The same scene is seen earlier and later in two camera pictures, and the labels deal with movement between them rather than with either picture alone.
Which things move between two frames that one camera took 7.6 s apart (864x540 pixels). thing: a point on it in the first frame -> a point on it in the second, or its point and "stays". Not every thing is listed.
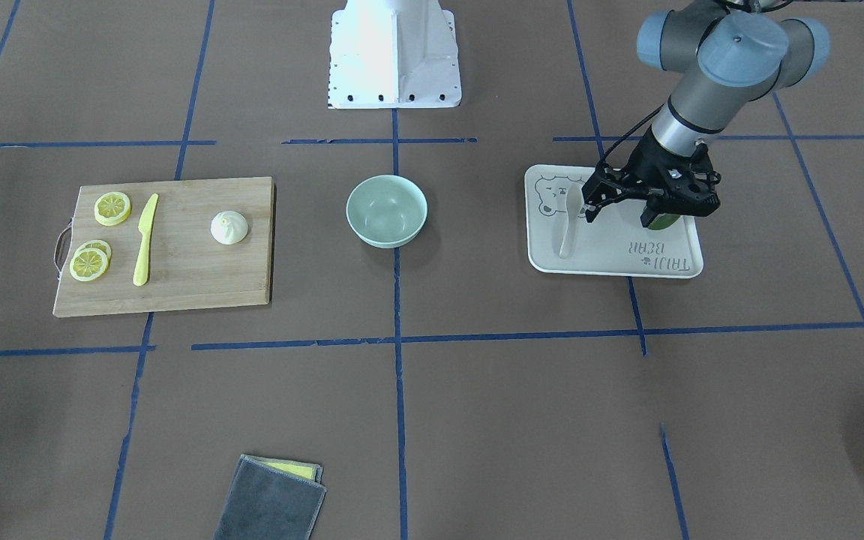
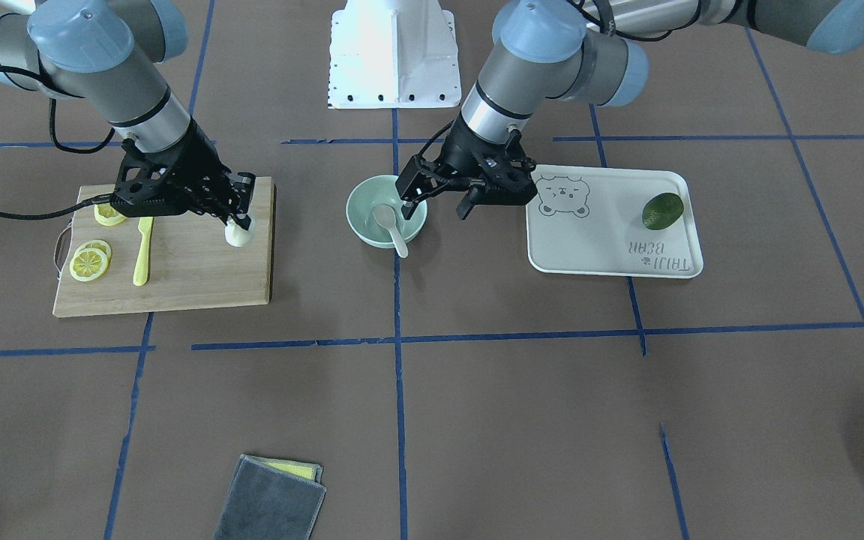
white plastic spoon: x=575 y=196 -> x=385 y=216
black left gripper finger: x=649 y=214 -> x=465 y=206
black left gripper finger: x=591 y=211 -> x=409 y=206
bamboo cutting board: x=168 y=246 stays
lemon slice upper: x=112 y=208 stays
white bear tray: x=615 y=243 stays
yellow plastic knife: x=145 y=225 stays
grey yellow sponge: x=263 y=504 stays
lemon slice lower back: x=99 y=244 stays
